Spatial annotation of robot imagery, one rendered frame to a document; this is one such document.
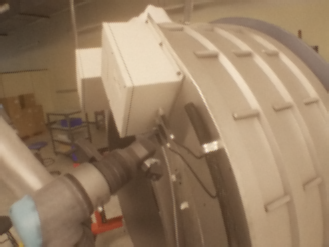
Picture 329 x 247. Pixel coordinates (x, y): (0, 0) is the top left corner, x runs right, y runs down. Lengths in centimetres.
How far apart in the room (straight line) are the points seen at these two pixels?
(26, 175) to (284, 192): 52
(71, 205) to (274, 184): 37
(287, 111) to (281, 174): 16
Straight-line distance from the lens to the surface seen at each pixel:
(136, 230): 138
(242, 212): 41
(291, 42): 82
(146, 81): 46
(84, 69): 106
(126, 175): 45
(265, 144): 48
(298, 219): 51
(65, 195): 40
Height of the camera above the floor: 167
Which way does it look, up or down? 13 degrees down
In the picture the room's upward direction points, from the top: 5 degrees counter-clockwise
